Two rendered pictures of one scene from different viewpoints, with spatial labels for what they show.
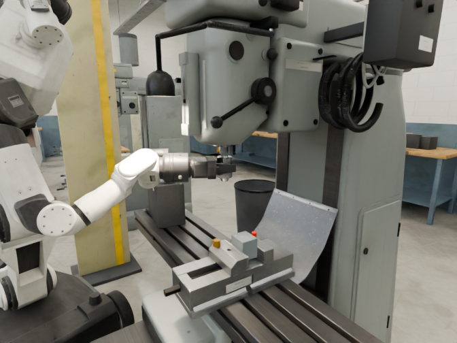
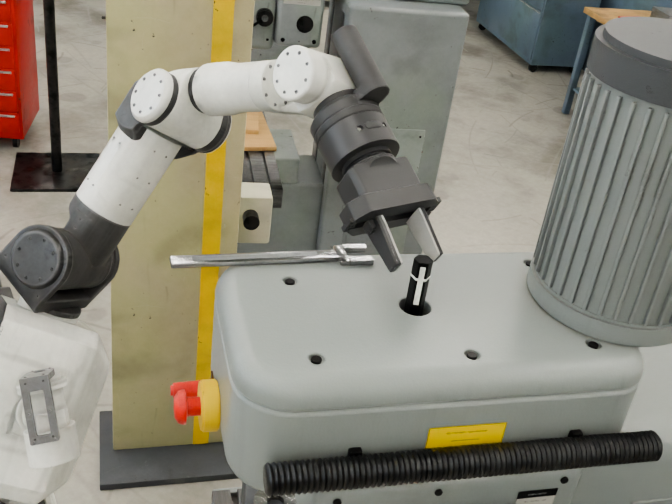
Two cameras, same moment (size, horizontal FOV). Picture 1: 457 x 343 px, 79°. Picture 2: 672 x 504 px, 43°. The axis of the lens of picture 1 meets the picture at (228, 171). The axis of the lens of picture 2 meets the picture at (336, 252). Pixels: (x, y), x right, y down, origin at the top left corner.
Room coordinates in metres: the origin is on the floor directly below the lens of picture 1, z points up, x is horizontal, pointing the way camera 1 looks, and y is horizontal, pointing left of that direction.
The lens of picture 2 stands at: (0.02, -0.13, 2.43)
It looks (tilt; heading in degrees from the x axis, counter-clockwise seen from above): 31 degrees down; 17
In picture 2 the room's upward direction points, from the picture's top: 8 degrees clockwise
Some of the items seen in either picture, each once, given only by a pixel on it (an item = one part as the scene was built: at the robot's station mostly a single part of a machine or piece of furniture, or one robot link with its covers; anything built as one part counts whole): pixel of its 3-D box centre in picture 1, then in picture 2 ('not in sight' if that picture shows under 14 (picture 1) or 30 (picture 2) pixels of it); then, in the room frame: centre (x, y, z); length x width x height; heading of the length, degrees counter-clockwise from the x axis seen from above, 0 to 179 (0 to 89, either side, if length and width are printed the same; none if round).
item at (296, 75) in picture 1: (274, 89); not in sight; (0.94, -0.15, 1.47); 0.24 x 0.19 x 0.26; 34
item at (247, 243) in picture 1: (243, 246); not in sight; (0.74, -0.05, 1.02); 0.06 x 0.05 x 0.06; 32
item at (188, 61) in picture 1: (190, 95); not in sight; (0.77, 0.10, 1.45); 0.04 x 0.04 x 0.21; 34
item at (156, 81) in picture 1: (160, 83); not in sight; (0.73, 0.17, 1.47); 0.07 x 0.07 x 0.06
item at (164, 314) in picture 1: (224, 299); not in sight; (0.83, 0.01, 0.77); 0.50 x 0.35 x 0.12; 124
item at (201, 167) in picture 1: (194, 168); not in sight; (0.82, 0.10, 1.24); 0.13 x 0.12 x 0.10; 9
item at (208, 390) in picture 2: not in sight; (208, 405); (0.70, 0.20, 1.76); 0.06 x 0.02 x 0.06; 34
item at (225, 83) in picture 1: (226, 87); not in sight; (0.83, 0.01, 1.47); 0.21 x 0.19 x 0.32; 34
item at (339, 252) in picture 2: not in sight; (272, 257); (0.83, 0.19, 1.89); 0.24 x 0.04 x 0.01; 126
